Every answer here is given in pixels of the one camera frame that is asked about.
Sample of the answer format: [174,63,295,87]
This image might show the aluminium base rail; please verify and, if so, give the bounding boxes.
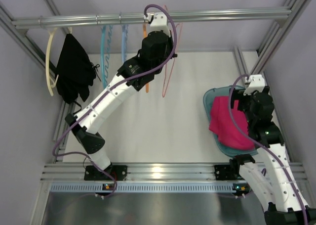
[40,161,308,182]

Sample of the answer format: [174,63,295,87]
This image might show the pink clothes hanger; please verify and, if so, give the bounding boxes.
[161,4,183,98]

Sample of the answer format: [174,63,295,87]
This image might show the aluminium hanging rail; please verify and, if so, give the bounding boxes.
[11,7,292,29]

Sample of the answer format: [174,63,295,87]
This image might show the pink trousers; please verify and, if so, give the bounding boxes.
[209,96,255,150]

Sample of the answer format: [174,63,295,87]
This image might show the black garment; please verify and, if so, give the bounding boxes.
[55,34,100,104]

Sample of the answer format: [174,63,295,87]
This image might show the teal clothes hanger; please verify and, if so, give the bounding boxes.
[100,25,113,88]

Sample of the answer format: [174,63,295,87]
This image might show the cream clothes hanger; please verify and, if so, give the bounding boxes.
[45,28,59,96]

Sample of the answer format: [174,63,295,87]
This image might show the orange clothes hanger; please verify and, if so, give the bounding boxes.
[143,23,149,93]

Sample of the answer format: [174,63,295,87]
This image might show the slotted cable duct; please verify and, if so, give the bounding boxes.
[50,182,248,193]

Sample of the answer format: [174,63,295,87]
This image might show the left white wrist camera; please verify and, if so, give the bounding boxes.
[144,12,171,37]

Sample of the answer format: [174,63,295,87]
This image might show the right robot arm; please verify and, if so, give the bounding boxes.
[228,86,316,225]

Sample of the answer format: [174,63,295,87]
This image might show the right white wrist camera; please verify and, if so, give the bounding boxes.
[243,74,266,95]

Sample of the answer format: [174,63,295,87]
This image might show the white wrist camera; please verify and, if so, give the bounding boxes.
[243,74,266,95]
[144,12,171,37]

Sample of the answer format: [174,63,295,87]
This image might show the light blue clothes hanger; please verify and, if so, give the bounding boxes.
[121,25,128,63]

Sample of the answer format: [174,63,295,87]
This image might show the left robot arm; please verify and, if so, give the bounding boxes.
[66,31,177,171]

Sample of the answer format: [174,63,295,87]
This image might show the teal plastic bin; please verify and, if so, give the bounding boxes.
[202,86,258,158]

